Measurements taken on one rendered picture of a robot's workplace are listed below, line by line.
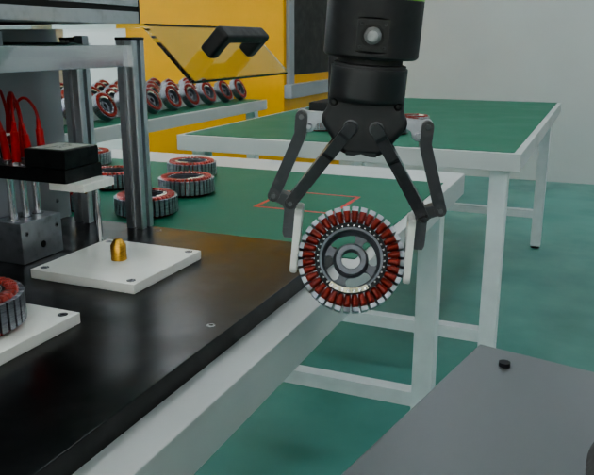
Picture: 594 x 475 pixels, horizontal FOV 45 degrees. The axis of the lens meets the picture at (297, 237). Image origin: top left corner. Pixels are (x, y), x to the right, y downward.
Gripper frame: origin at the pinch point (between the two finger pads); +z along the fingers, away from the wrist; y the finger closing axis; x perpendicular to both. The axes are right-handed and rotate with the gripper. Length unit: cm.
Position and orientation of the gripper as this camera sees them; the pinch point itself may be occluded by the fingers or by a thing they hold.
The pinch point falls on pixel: (351, 256)
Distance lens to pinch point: 76.2
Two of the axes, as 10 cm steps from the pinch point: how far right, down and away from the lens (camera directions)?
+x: 1.0, -3.0, 9.5
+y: 9.9, 1.0, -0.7
